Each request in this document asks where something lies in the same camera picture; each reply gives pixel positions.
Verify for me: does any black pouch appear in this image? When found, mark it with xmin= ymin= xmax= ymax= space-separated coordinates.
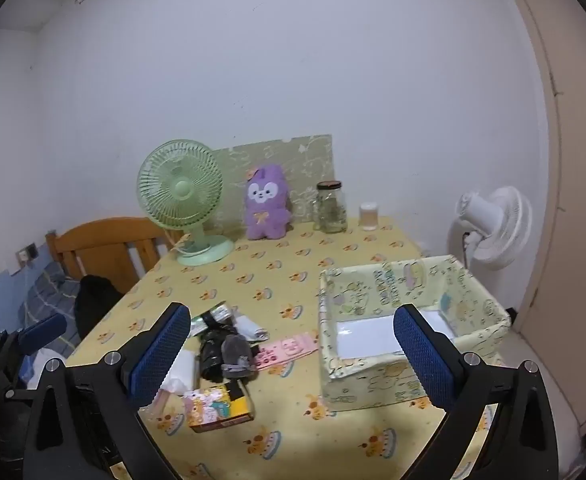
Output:
xmin=198 ymin=327 xmax=239 ymax=383

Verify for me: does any cartoon printed tissue pack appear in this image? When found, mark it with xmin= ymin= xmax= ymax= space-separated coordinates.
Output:
xmin=183 ymin=380 xmax=256 ymax=433

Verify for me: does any beige door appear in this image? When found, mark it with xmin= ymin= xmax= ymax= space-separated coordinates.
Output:
xmin=498 ymin=0 xmax=586 ymax=431

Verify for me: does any printed fabric storage box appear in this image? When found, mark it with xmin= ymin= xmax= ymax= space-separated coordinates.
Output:
xmin=319 ymin=255 xmax=511 ymax=413

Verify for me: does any glass jar with lid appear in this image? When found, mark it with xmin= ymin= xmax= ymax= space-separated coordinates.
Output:
xmin=314 ymin=181 xmax=349 ymax=234

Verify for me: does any small white packet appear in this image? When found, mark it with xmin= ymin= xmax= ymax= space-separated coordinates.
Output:
xmin=233 ymin=312 xmax=269 ymax=343

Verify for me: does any wooden chair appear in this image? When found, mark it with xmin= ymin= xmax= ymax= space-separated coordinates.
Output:
xmin=45 ymin=217 xmax=184 ymax=296

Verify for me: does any white floor fan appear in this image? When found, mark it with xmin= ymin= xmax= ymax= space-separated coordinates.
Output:
xmin=447 ymin=186 xmax=534 ymax=272

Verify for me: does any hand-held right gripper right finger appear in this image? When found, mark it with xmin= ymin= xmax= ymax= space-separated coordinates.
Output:
xmin=393 ymin=304 xmax=559 ymax=480

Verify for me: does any pale pink striped pack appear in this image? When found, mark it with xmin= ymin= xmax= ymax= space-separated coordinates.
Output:
xmin=140 ymin=387 xmax=186 ymax=418

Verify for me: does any blue plaid bedding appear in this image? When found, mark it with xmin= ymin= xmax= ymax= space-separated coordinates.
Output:
xmin=18 ymin=260 xmax=91 ymax=361

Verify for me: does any pink printed packet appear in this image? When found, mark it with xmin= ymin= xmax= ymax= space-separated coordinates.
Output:
xmin=250 ymin=332 xmax=320 ymax=373

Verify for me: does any purple plush toy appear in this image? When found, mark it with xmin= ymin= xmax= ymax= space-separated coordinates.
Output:
xmin=243 ymin=164 xmax=292 ymax=241

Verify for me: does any white tissue pack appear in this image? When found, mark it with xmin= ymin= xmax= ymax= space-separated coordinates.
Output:
xmin=158 ymin=350 xmax=199 ymax=393

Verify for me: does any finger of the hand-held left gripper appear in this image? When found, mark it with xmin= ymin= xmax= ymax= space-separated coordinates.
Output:
xmin=18 ymin=314 xmax=68 ymax=357

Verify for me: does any green desk fan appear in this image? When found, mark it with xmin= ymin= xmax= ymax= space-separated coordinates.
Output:
xmin=137 ymin=140 xmax=235 ymax=267

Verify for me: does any silver green foil packet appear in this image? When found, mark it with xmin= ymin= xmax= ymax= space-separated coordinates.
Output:
xmin=188 ymin=302 xmax=236 ymax=336

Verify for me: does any green patterned board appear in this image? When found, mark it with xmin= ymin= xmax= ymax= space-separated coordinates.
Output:
xmin=213 ymin=134 xmax=334 ymax=236

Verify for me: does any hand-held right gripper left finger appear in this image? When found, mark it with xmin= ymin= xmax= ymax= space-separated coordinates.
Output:
xmin=23 ymin=302 xmax=192 ymax=480

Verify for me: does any cotton swab container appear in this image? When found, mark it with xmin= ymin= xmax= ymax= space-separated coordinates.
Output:
xmin=359 ymin=202 xmax=379 ymax=232

